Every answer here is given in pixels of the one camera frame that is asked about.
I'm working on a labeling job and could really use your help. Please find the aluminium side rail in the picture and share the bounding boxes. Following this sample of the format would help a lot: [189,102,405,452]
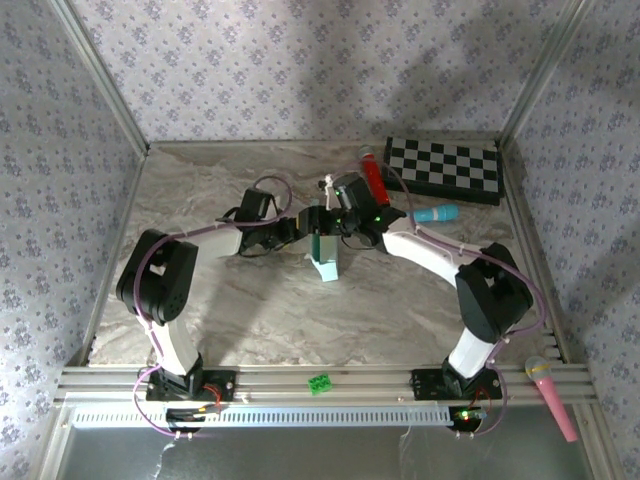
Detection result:
[77,144,151,366]
[499,142,571,364]

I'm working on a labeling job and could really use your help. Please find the teal marker pen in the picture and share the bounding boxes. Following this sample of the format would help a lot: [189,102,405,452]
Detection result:
[412,203,460,225]

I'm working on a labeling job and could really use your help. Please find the pink toy microphone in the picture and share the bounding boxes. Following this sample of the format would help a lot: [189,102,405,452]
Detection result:
[523,355,580,444]

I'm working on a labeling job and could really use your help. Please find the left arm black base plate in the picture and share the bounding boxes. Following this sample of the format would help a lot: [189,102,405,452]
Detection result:
[145,368,237,403]

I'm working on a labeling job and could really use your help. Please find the short aluminium table edge rail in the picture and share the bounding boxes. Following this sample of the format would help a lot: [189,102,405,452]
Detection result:
[147,139,501,149]

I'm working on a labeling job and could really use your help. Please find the red glitter toy microphone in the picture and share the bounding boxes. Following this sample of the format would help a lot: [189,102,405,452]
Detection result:
[358,144,392,206]

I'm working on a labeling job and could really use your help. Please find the long aluminium frame rail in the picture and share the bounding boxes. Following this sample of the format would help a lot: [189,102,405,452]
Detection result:
[53,364,599,406]

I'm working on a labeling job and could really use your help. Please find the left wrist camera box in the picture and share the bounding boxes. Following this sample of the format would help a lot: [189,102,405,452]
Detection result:
[215,188,276,224]

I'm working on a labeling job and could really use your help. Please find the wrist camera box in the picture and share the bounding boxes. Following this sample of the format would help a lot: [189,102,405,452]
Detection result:
[319,172,379,214]
[215,188,276,224]

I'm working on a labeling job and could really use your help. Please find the slotted grey cable duct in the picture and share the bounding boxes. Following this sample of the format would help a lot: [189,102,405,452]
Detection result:
[72,403,457,429]

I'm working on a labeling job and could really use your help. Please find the black board with yellow plug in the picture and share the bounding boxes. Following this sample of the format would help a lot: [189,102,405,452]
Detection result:
[165,407,221,434]

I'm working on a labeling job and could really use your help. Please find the light blue paper box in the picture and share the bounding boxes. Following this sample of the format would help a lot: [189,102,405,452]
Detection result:
[305,232,344,284]

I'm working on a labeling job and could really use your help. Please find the aluminium corner post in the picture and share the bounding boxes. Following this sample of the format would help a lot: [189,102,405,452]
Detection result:
[497,0,599,146]
[49,0,151,154]

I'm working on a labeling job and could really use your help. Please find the black grey folding chessboard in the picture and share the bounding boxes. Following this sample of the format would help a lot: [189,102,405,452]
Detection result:
[382,137,505,207]

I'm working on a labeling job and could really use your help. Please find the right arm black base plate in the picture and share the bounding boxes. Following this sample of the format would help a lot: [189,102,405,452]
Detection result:
[410,368,503,401]

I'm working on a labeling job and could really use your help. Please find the black board with LED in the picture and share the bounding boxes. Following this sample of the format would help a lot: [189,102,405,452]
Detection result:
[449,405,489,434]

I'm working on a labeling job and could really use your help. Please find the grey metal sheet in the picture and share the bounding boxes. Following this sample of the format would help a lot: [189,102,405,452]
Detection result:
[42,424,609,480]

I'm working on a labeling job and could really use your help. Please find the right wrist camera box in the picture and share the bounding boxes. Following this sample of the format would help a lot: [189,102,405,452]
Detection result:
[319,172,379,214]

